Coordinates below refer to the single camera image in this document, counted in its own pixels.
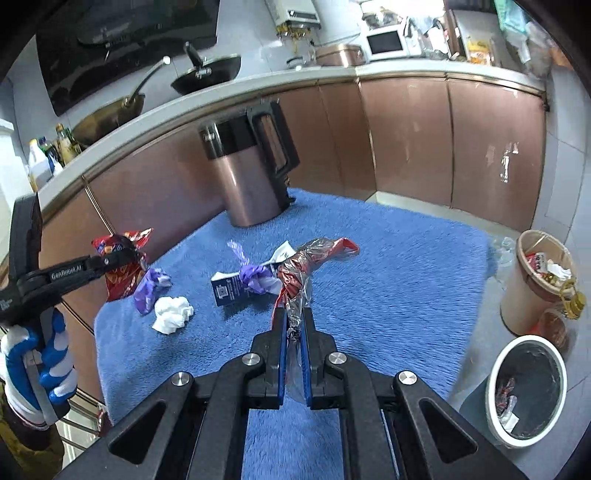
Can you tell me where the oil bottle on floor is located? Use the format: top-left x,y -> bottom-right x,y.
538,309 -> 569,350

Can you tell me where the dark blue small carton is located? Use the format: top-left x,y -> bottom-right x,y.
210,242 -> 297,306

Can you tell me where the tan waste bin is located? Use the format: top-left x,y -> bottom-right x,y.
500,229 -> 578,337

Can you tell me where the black range hood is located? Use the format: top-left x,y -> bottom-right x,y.
36,0 -> 221,116

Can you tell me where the person's left forearm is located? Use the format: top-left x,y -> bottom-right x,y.
0,381 -> 64,480

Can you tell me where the brass wok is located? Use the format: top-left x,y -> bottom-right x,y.
71,55 -> 171,147

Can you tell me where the bronze rice cooker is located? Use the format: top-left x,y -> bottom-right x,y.
315,43 -> 363,67

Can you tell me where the yellow food packet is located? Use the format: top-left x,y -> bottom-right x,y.
466,39 -> 493,64

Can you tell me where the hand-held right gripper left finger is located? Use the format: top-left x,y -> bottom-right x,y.
107,307 -> 289,480

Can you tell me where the large dark red snack wrapper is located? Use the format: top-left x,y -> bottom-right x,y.
495,376 -> 520,409

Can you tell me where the white plastic jug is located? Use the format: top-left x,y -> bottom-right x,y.
28,141 -> 59,191

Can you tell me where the clear red plastic wrapper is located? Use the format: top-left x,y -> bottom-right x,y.
272,236 -> 361,403

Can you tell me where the purple candy wrapper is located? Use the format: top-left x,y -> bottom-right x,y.
133,268 -> 173,316

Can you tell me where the white bin with black bag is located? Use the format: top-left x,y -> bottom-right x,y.
485,335 -> 568,450

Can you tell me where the oil bottle with tan label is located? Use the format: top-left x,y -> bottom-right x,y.
55,124 -> 77,165

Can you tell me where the purple plastic strip bag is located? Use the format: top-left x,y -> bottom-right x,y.
226,240 -> 283,295

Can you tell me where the white microwave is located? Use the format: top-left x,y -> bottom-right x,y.
366,26 -> 410,61

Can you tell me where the crumpled white tissue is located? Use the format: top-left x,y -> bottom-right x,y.
151,295 -> 194,334

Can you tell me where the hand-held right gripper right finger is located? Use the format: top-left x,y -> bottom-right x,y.
300,307 -> 479,480

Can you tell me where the person's left hand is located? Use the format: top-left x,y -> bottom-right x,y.
0,307 -> 79,428

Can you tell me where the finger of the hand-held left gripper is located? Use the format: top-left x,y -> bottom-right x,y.
25,246 -> 143,291

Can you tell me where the bronze electric kettle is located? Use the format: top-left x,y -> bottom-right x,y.
198,100 -> 301,228

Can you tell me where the white water heater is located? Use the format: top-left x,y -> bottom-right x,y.
265,0 -> 322,36

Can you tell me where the blue towel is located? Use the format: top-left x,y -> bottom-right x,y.
95,187 -> 493,480

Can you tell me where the small red snack wrapper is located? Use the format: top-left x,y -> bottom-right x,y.
91,228 -> 154,304

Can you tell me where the metal shelf rack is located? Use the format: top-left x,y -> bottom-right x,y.
59,387 -> 112,463

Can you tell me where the white appliance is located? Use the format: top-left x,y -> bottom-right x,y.
0,117 -> 29,209

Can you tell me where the black frying pan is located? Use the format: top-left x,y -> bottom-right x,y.
171,41 -> 242,96

